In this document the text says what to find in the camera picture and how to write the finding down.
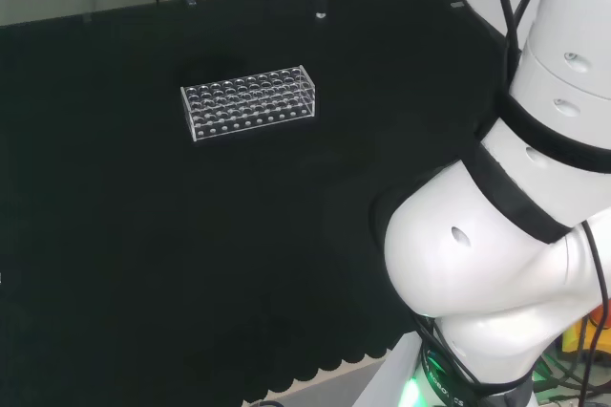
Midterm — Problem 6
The yellow stop button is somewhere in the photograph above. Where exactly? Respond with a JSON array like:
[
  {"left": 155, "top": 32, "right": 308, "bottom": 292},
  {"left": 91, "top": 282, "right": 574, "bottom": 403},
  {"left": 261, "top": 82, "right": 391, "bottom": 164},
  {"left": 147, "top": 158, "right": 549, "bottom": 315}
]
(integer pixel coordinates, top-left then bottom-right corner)
[{"left": 560, "top": 305, "right": 611, "bottom": 356}]

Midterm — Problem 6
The black bench cloth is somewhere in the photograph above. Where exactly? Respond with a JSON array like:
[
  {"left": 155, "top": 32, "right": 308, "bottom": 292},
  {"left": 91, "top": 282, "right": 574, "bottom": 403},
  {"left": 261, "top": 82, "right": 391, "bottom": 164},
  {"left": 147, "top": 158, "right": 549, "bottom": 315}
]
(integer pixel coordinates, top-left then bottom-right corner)
[{"left": 0, "top": 0, "right": 516, "bottom": 407}]

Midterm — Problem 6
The clear plastic test tube rack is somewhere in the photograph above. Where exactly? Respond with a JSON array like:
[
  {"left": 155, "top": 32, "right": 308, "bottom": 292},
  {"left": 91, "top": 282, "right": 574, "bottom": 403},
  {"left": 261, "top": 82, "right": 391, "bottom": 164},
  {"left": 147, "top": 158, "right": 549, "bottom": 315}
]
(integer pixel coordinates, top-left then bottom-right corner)
[{"left": 179, "top": 63, "right": 318, "bottom": 143}]

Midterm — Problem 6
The black cable bundle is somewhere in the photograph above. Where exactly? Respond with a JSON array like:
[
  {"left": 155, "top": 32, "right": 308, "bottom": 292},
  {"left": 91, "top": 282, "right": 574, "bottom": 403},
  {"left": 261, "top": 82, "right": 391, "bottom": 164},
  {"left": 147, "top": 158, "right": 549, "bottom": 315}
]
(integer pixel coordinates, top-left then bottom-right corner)
[{"left": 450, "top": 0, "right": 548, "bottom": 81}]

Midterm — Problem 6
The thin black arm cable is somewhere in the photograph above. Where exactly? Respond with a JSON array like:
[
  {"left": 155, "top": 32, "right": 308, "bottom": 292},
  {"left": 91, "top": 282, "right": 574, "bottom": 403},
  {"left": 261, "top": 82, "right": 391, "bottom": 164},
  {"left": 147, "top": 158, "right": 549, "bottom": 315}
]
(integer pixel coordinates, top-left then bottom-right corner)
[{"left": 579, "top": 220, "right": 611, "bottom": 407}]

